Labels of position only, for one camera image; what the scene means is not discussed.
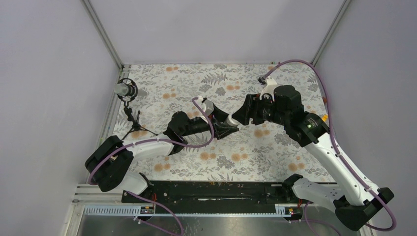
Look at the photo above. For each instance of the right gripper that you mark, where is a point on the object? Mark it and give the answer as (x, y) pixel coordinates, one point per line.
(250, 108)

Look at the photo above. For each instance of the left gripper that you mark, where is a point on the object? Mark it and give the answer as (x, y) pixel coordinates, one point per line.
(221, 131)

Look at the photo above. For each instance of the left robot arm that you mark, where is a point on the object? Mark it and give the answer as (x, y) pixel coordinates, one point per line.
(109, 166)

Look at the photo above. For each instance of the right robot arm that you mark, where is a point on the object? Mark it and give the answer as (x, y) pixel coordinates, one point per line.
(357, 199)

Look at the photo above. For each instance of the floral table mat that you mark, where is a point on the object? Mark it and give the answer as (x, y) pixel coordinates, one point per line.
(254, 153)

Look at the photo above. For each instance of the microphone on tripod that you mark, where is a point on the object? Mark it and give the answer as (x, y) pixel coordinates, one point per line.
(127, 91)

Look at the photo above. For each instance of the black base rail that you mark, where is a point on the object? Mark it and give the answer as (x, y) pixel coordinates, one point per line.
(219, 197)

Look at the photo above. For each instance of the white slotted cable duct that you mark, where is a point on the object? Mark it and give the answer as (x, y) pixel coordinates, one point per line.
(148, 211)

